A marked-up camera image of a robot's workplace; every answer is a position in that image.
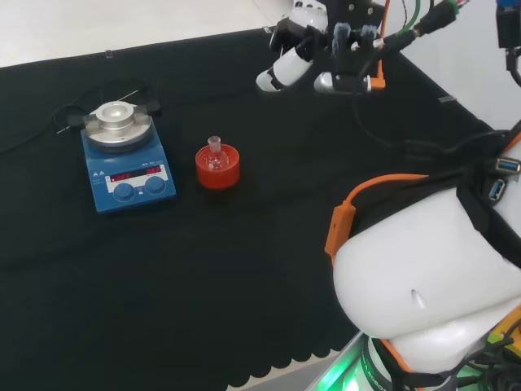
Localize black heater cable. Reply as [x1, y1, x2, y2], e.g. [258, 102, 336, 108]
[0, 79, 164, 156]

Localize clear glass round-bottom flask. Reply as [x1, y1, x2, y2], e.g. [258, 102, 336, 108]
[205, 135, 227, 172]

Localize heater with blue base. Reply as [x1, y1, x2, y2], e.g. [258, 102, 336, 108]
[80, 101, 178, 216]

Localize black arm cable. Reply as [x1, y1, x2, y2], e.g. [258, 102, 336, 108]
[352, 87, 521, 159]

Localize red ribbed flask stand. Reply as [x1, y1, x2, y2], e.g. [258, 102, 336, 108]
[195, 143, 241, 191]

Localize orange cable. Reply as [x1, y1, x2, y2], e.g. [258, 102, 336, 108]
[324, 174, 429, 265]

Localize black bench cloth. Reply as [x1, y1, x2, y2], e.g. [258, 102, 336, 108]
[0, 24, 521, 391]

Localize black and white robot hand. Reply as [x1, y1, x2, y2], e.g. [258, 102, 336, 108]
[255, 0, 331, 94]

